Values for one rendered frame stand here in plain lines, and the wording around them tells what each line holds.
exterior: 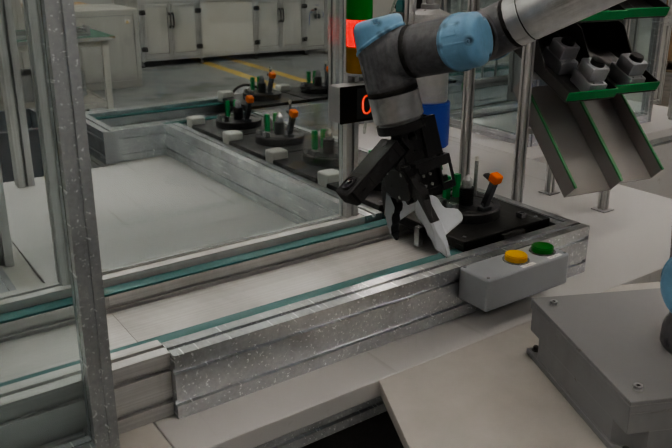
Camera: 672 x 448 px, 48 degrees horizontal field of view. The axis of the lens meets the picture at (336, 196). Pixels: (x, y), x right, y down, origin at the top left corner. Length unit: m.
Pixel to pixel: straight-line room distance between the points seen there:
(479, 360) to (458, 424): 0.18
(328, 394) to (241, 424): 0.14
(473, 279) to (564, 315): 0.19
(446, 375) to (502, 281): 0.21
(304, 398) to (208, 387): 0.14
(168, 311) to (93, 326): 0.34
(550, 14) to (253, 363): 0.65
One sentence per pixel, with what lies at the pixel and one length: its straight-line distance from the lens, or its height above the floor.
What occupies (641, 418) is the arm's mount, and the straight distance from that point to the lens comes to 1.06.
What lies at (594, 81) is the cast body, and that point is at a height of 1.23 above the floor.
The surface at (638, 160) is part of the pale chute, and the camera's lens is 1.87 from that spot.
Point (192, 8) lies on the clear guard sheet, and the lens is 1.31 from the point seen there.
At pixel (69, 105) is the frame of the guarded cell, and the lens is 0.88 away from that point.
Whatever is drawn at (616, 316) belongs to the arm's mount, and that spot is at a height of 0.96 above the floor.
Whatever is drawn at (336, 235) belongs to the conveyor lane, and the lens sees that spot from 1.49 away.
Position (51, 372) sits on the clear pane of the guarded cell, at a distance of 0.99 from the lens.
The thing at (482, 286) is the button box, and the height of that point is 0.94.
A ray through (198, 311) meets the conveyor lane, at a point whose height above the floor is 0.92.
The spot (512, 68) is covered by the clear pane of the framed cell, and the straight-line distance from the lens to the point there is 2.61.
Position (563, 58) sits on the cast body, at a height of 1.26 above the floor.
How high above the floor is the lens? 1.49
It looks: 18 degrees down
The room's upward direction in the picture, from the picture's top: straight up
